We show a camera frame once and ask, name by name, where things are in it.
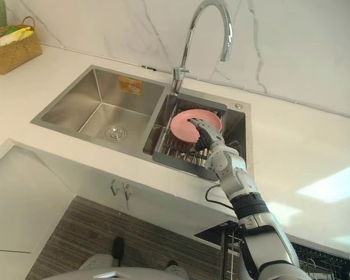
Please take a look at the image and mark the white toy vegetable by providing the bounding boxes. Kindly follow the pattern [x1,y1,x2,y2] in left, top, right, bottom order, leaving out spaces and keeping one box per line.
[0,35,18,47]

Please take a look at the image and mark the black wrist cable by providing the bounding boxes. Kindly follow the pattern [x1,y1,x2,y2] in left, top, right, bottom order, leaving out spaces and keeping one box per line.
[205,183,237,209]

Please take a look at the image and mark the chrome gooseneck faucet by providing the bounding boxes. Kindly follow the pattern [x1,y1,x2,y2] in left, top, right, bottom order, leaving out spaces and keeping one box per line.
[171,0,234,96]

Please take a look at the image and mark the stainless steel double sink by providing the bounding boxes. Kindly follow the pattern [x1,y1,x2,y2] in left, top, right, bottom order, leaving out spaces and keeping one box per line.
[30,64,254,183]

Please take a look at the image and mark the woven wicker basket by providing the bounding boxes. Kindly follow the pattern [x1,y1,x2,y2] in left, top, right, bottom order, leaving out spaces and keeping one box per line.
[0,16,43,75]

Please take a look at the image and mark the white cabinet door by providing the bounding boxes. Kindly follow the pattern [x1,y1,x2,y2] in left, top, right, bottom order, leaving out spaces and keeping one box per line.
[0,145,76,254]

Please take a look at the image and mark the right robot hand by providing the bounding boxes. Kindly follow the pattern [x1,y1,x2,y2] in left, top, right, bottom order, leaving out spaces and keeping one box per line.
[187,117,225,152]

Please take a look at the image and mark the orange sink sticker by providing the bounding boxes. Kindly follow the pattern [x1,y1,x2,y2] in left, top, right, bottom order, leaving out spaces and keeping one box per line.
[118,76,143,95]

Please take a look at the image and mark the black wire drain basket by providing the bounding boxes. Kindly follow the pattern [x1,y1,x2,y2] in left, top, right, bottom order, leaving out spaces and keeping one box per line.
[152,93,229,181]

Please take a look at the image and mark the round sink drain strainer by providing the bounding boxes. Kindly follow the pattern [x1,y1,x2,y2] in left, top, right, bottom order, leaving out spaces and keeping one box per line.
[104,125,128,139]

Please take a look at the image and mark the robot body and legs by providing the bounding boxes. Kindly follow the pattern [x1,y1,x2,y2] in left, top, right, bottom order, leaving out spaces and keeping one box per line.
[42,236,190,280]

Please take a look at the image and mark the pink cup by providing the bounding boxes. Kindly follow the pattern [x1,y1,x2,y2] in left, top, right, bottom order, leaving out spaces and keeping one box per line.
[169,109,223,150]

